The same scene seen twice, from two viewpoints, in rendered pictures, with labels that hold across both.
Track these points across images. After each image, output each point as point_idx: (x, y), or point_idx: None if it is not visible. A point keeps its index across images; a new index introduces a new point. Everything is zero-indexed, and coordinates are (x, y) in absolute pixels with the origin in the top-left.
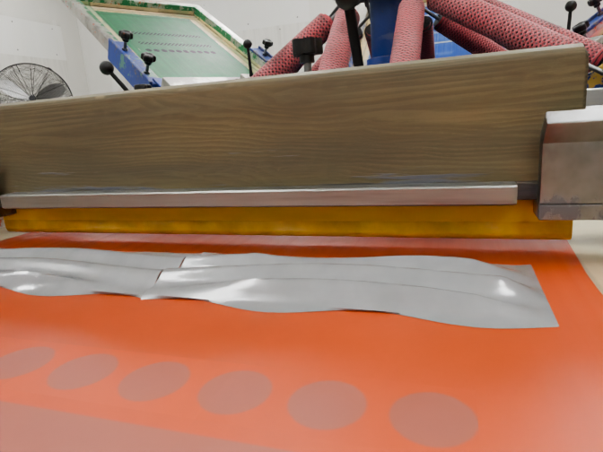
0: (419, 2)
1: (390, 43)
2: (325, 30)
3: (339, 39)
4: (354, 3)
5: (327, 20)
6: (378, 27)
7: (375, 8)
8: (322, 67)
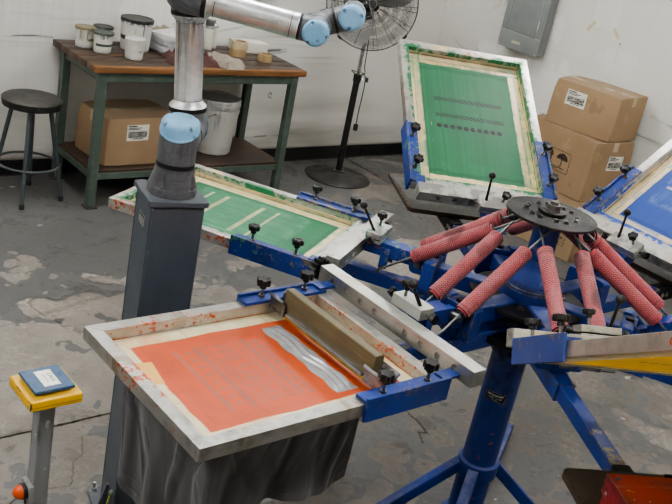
0: (525, 253)
1: (533, 252)
2: (485, 235)
3: (471, 255)
4: (412, 288)
5: (489, 230)
6: (531, 238)
7: (534, 227)
8: (449, 271)
